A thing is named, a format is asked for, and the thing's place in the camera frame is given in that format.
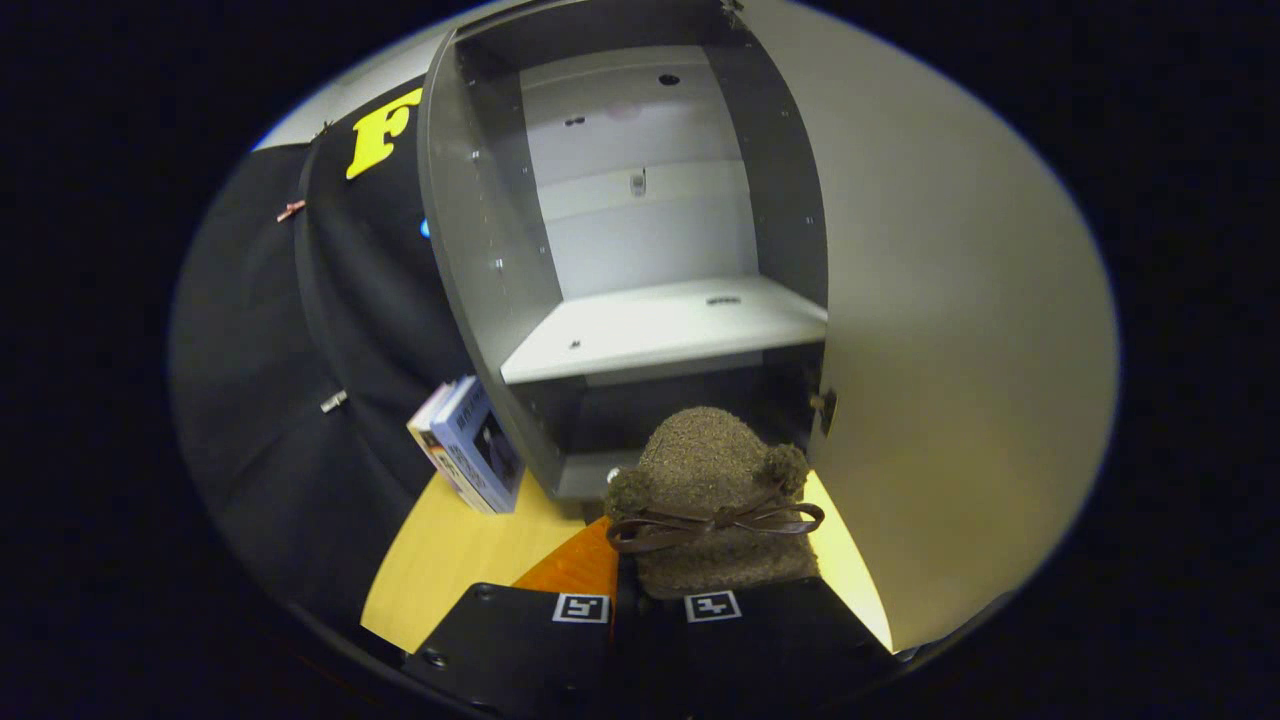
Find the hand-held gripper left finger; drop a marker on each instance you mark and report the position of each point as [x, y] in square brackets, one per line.
[520, 650]

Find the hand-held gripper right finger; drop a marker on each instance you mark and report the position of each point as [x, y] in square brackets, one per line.
[780, 640]

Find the brown fuzzy shoe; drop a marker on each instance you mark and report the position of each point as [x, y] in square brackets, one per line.
[710, 450]

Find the grey shoe cabinet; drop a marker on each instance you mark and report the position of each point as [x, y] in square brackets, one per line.
[660, 330]

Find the beige shoe cabinet door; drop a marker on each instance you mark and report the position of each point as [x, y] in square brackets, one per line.
[950, 350]

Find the blue cover book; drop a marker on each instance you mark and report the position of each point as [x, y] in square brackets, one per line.
[482, 450]

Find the white clip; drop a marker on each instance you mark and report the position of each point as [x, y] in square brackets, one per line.
[334, 401]

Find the black backdrop cloth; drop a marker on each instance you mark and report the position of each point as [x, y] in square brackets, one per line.
[260, 400]

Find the red clip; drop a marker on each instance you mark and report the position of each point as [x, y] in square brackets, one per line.
[291, 211]

